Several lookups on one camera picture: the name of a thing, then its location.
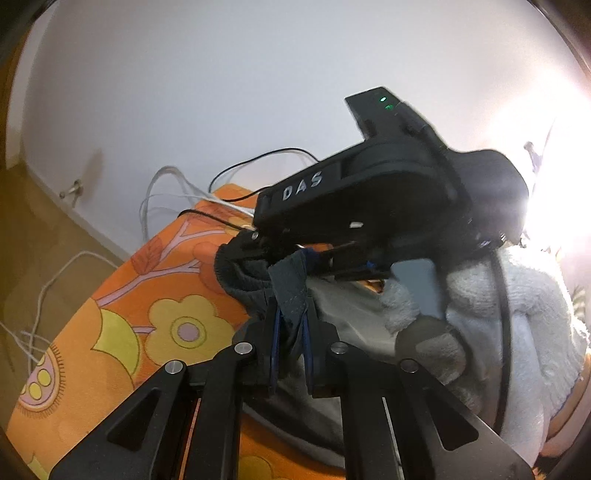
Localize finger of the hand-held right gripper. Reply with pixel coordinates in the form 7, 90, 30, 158
233, 229, 305, 252
300, 244, 393, 282

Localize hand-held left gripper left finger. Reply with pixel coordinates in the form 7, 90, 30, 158
48, 298, 282, 480

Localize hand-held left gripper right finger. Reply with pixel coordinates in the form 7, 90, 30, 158
298, 300, 536, 480

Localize black pants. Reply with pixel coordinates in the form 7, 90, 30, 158
215, 237, 407, 462

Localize person's right forearm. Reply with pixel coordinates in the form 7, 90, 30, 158
542, 383, 591, 459

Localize person's right hand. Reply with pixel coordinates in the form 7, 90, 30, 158
381, 249, 589, 435

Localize bright video light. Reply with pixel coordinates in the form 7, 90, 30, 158
531, 111, 591, 259

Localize thin black cable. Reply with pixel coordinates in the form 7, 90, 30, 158
178, 148, 321, 230

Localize white cable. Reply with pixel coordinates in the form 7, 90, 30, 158
0, 251, 126, 372
139, 166, 259, 241

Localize thick black gripper cable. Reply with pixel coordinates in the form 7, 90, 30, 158
480, 244, 514, 435

